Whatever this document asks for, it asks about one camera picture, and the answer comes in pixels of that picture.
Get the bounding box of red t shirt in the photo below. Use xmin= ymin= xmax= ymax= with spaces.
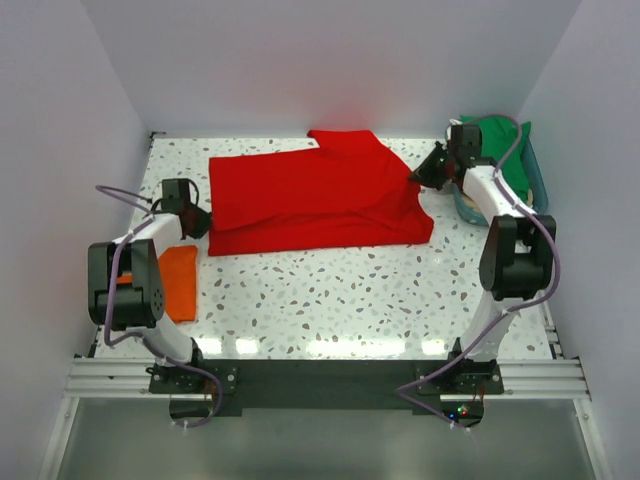
xmin=208 ymin=130 xmax=434 ymax=257

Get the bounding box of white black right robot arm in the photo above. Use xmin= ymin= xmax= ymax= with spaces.
xmin=409 ymin=119 xmax=560 ymax=393

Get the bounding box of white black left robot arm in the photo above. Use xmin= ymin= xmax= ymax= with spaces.
xmin=87 ymin=178 xmax=212 ymax=392

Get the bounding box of green t shirt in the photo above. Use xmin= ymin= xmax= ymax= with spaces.
xmin=477 ymin=117 xmax=531 ymax=201

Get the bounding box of folded orange t shirt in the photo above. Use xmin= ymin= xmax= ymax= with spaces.
xmin=112 ymin=240 xmax=198 ymax=331

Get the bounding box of blue laundry basket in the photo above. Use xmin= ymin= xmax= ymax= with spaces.
xmin=453 ymin=138 xmax=548 ymax=227

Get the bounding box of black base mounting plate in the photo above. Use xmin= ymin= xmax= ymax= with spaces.
xmin=146 ymin=360 xmax=505 ymax=421

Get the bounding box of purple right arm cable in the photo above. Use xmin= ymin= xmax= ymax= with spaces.
xmin=399 ymin=114 xmax=562 ymax=419

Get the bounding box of aluminium frame rail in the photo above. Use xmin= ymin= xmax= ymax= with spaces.
xmin=64 ymin=358 xmax=591 ymax=400

